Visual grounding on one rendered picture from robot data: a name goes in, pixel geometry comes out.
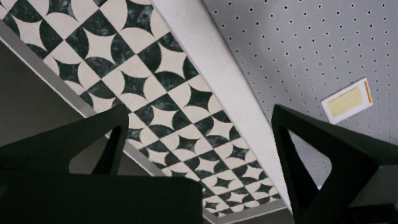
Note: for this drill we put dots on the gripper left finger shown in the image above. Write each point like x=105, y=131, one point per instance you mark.
x=52, y=151

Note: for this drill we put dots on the grey perforated base plate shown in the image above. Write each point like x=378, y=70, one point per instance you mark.
x=297, y=52

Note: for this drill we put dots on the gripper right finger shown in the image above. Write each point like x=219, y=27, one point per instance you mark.
x=364, y=169

